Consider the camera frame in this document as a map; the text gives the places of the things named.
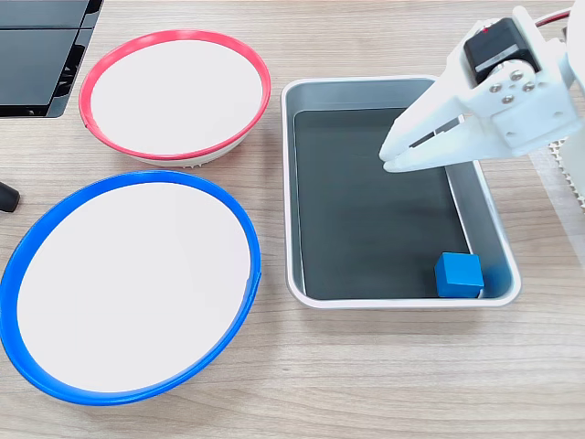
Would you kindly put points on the dark tray liner mat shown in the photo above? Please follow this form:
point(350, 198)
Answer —
point(365, 219)

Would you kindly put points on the blue rimmed white dish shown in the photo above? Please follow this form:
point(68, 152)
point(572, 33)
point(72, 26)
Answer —
point(132, 288)

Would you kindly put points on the white sheet under mesh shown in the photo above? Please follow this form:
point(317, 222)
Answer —
point(562, 228)

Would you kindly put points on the black flat device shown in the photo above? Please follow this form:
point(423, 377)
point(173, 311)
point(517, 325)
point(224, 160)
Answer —
point(32, 59)

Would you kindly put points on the blue cube block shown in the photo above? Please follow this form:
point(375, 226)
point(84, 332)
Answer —
point(458, 276)

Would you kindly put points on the red rimmed white dish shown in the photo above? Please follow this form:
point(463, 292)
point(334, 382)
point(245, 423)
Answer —
point(176, 96)

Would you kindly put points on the silver metal tray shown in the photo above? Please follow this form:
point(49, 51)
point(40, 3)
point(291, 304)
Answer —
point(288, 183)

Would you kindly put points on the white mesh mat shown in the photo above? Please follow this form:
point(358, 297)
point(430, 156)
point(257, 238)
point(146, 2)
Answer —
point(571, 180)

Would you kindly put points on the small black rounded object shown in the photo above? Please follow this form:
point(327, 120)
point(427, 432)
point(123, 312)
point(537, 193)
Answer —
point(8, 196)

